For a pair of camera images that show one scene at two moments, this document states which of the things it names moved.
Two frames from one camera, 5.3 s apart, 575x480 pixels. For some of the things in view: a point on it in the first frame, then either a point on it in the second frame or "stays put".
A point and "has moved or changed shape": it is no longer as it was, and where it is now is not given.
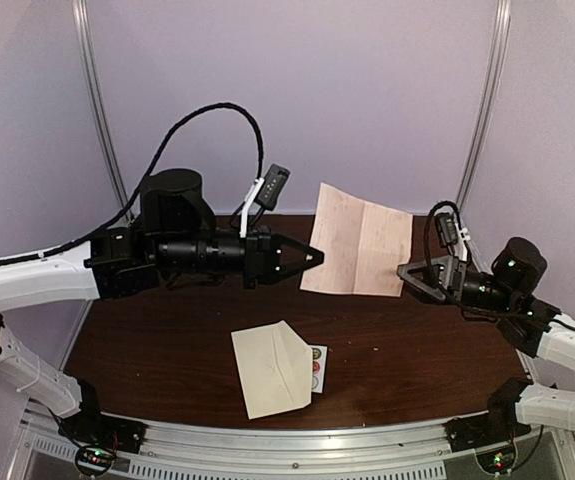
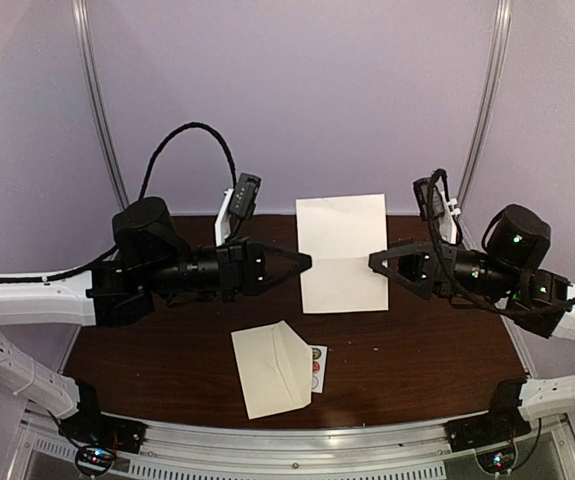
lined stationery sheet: [363, 246] has moved or changed shape
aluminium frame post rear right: [499, 53] stays put
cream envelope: [274, 366] stays put
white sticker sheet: [319, 360] stays put
